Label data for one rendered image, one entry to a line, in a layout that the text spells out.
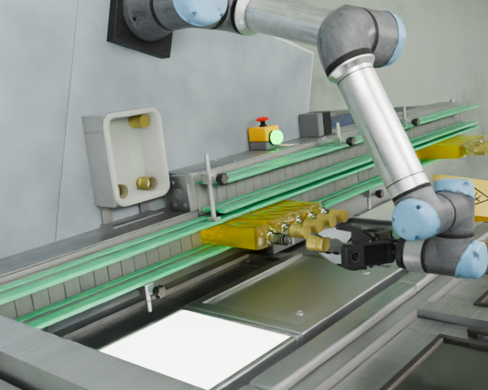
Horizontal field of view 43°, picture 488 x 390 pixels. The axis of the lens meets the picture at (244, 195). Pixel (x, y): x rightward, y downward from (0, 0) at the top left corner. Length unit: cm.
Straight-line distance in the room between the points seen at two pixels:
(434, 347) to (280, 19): 78
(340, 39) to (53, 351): 88
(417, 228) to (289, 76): 113
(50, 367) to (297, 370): 75
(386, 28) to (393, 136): 26
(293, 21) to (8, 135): 68
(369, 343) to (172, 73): 90
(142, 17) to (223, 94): 41
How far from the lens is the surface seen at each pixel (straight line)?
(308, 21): 140
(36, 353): 46
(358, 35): 120
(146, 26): 157
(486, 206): 484
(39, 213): 147
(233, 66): 191
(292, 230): 150
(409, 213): 110
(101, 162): 150
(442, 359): 125
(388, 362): 123
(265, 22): 148
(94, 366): 42
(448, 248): 125
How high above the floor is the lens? 202
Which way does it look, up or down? 41 degrees down
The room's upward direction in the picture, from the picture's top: 94 degrees clockwise
